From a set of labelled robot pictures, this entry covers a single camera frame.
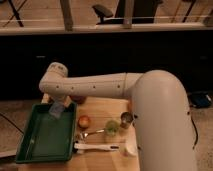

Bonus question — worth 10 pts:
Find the black cable on floor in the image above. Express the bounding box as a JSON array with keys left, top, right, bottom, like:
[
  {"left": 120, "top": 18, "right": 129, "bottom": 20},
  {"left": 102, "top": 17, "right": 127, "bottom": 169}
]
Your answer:
[{"left": 0, "top": 112, "right": 24, "bottom": 135}]

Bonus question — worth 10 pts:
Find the dark blue floor device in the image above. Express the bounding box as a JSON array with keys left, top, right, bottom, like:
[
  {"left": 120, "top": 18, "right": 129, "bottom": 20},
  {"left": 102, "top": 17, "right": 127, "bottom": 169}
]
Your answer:
[{"left": 189, "top": 93, "right": 212, "bottom": 108}]

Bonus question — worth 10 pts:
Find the orange fruit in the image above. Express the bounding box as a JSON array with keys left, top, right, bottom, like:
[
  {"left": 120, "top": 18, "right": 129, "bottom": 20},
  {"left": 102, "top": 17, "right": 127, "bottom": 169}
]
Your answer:
[{"left": 78, "top": 115, "right": 91, "bottom": 129}]

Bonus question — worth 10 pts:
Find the metal spoon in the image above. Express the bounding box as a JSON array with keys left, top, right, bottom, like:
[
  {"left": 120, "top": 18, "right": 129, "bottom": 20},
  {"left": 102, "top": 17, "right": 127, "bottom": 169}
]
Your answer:
[{"left": 80, "top": 129, "right": 105, "bottom": 139}]

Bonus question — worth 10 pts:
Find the clear plastic cup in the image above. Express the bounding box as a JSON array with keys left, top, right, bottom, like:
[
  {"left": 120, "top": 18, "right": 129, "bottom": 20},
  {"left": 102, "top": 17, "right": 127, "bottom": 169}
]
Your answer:
[{"left": 125, "top": 130, "right": 137, "bottom": 157}]

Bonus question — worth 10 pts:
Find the green plastic tray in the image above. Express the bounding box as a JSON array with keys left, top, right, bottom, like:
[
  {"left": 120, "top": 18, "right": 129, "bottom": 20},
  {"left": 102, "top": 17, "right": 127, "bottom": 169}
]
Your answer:
[{"left": 15, "top": 103, "right": 76, "bottom": 164}]

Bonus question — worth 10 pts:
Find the blue sponge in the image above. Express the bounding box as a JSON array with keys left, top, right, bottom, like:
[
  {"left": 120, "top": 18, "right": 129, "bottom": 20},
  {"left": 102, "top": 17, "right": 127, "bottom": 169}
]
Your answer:
[{"left": 49, "top": 102, "right": 65, "bottom": 119}]

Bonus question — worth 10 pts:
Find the dark red bowl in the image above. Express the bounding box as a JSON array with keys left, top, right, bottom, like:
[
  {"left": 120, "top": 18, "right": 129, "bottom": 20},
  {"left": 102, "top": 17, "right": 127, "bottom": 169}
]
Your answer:
[{"left": 70, "top": 96, "right": 86, "bottom": 104}]

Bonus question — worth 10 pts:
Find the metal cup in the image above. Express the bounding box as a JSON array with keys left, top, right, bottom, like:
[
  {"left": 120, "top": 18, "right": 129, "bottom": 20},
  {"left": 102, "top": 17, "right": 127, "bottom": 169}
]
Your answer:
[{"left": 120, "top": 112, "right": 133, "bottom": 129}]

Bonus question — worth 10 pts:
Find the black office chair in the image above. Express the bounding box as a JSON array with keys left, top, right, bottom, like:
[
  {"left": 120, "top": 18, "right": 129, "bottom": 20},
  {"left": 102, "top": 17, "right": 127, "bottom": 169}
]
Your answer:
[{"left": 92, "top": 0, "right": 163, "bottom": 25}]

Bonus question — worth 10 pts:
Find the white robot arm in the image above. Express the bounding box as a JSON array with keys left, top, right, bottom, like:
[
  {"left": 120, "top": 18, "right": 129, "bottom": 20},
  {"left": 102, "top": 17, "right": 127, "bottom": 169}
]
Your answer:
[{"left": 39, "top": 62, "right": 198, "bottom": 171}]

